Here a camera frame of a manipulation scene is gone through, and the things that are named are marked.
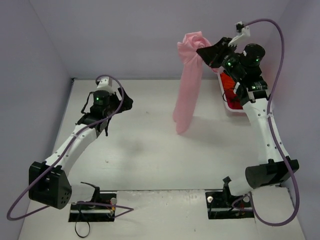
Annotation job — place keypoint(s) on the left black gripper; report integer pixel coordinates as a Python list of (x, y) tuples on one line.
[(117, 103)]

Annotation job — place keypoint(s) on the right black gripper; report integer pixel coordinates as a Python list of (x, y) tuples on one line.
[(219, 50)]

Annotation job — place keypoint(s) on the pink t shirt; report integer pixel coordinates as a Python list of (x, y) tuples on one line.
[(190, 80)]

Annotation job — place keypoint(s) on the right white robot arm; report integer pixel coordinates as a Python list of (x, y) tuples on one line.
[(274, 162)]

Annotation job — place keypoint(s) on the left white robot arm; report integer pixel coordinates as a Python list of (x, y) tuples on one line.
[(48, 180)]

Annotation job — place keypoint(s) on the white plastic basket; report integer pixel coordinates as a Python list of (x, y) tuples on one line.
[(218, 71)]

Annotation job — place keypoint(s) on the orange t shirt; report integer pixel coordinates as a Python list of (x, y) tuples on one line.
[(228, 83)]

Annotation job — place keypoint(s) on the dark red t shirt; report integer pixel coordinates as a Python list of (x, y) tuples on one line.
[(232, 102)]

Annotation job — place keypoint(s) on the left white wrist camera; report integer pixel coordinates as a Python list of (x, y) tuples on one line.
[(105, 84)]

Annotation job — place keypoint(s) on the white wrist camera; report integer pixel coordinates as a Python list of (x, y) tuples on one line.
[(242, 33), (105, 84)]

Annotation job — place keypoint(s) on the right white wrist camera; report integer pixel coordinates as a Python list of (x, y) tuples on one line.
[(242, 33)]

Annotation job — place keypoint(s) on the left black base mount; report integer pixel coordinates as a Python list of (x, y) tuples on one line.
[(91, 214)]

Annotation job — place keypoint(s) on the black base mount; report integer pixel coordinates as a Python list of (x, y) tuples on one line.
[(91, 214), (219, 209)]

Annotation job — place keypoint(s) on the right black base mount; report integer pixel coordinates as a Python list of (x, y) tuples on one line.
[(219, 209)]

